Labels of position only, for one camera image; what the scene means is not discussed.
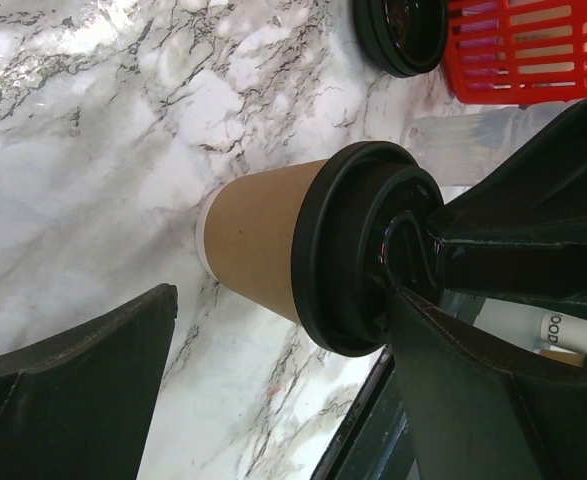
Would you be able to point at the brown paper coffee cup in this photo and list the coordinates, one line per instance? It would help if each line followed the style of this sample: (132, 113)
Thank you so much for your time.
(244, 234)

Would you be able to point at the black coffee cup lid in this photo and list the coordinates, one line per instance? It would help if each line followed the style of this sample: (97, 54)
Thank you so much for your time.
(360, 235)

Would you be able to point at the stack of black lids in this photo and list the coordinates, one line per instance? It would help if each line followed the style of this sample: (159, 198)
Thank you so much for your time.
(404, 38)

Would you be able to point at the red plastic basket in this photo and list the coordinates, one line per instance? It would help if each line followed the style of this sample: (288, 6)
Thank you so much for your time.
(517, 52)

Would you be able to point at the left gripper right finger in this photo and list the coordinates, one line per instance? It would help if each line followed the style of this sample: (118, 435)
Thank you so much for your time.
(479, 407)

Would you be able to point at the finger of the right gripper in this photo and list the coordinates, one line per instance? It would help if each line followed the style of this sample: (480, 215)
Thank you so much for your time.
(521, 233)

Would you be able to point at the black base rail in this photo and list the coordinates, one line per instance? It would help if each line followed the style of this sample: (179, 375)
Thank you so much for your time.
(372, 441)

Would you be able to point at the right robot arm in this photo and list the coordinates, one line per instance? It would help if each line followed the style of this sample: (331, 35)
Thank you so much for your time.
(535, 325)

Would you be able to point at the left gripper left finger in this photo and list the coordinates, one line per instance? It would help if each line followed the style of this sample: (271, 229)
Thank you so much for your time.
(79, 404)

